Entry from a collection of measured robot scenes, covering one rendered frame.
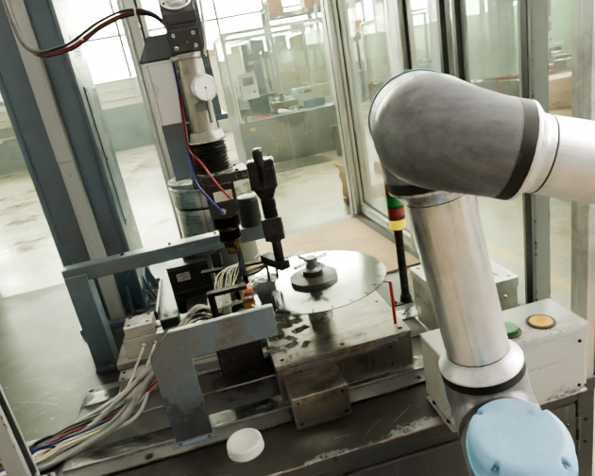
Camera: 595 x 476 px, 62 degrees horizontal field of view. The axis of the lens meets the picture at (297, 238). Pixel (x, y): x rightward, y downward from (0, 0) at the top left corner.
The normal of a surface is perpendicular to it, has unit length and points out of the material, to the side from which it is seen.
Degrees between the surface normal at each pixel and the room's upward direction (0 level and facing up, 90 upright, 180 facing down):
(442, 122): 65
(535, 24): 90
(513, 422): 7
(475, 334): 90
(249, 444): 1
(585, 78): 90
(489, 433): 7
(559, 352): 90
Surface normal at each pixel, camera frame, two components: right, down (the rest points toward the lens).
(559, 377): 0.21, 0.29
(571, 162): -0.09, 0.28
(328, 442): -0.18, -0.93
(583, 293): -0.96, 0.23
